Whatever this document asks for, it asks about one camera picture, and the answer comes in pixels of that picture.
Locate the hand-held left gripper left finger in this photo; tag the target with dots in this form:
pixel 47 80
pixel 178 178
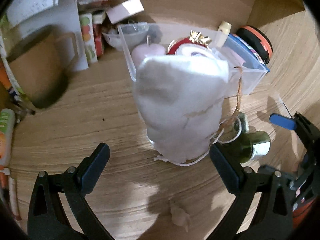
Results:
pixel 96 165

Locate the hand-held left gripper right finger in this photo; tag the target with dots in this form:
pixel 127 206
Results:
pixel 222 167

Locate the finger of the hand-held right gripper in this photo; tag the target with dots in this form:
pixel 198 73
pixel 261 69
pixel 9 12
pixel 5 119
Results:
pixel 287 177
pixel 282 121

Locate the clear plastic storage box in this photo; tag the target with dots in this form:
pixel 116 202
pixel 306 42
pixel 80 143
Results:
pixel 250 80

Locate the red ornament with gold bow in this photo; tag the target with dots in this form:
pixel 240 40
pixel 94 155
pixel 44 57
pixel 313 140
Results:
pixel 181 42

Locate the wooden desktop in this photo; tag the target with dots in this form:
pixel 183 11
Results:
pixel 87 120

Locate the large dark green bottle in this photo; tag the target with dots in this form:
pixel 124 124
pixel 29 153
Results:
pixel 250 145

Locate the brown twine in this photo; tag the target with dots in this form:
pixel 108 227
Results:
pixel 239 90

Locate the pink fluffy tuft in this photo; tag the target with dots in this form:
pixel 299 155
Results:
pixel 178 216

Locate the black orange round case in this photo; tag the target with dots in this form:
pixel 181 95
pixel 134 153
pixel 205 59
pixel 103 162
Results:
pixel 260 40

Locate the pink white tube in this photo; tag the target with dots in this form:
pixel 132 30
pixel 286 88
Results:
pixel 14 197

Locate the green tube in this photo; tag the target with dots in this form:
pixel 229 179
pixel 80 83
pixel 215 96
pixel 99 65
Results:
pixel 6 135

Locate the cream cap tube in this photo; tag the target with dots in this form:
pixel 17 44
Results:
pixel 223 30

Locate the brown mug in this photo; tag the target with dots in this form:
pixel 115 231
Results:
pixel 37 67

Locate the orange printed book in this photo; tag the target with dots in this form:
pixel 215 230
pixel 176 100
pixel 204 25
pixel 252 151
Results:
pixel 10 80

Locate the red printed box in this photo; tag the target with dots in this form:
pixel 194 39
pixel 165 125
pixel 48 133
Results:
pixel 98 40

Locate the clear plastic bowl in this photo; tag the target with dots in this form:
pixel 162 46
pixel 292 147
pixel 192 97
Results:
pixel 115 38

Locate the fruit print box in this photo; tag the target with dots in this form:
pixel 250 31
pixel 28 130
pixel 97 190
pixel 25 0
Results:
pixel 87 37

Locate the grey white folder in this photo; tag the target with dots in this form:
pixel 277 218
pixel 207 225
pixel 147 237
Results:
pixel 72 17

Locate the pink cardboard box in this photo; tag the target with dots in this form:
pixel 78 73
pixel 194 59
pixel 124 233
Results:
pixel 125 10

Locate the white paper calendar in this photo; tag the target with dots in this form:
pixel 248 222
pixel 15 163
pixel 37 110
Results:
pixel 32 0

